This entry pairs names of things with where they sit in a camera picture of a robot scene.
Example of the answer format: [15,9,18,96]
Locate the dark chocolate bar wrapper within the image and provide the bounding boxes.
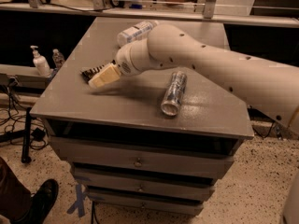
[81,64,106,82]

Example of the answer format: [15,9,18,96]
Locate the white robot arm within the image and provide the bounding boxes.
[88,24,299,133]

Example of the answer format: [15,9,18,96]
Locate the white plastic drink bottle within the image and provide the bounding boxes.
[117,21,159,47]

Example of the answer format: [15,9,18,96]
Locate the small clear water bottle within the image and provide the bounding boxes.
[52,49,65,69]

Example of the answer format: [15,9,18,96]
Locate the silver blue drink can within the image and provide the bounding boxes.
[161,71,187,117]

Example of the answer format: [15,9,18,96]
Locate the white pump dispenser bottle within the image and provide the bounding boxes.
[31,45,50,77]

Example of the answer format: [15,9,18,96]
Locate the grey drawer cabinet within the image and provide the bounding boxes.
[31,18,253,216]

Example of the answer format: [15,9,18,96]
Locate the black stand pole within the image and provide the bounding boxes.
[21,107,31,163]

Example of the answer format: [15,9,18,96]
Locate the blue tape cross mark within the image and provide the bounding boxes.
[66,183,92,218]

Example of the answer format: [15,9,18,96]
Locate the black leather shoe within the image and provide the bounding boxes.
[21,179,59,224]

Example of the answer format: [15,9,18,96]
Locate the brown trouser leg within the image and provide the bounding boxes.
[0,157,32,223]

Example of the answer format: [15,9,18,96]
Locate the long grey metal rail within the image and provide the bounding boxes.
[0,2,299,29]

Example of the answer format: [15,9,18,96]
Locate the black floor cables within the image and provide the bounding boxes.
[0,77,50,151]

